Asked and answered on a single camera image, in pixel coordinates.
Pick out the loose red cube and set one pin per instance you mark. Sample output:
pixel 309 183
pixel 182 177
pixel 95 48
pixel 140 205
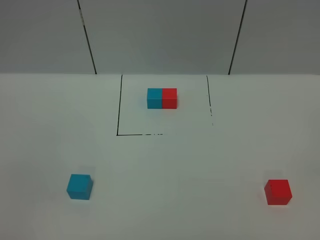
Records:
pixel 278 192

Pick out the blue template cube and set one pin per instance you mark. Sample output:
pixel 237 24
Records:
pixel 154 98

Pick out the red template cube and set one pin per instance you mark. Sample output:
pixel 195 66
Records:
pixel 169 98

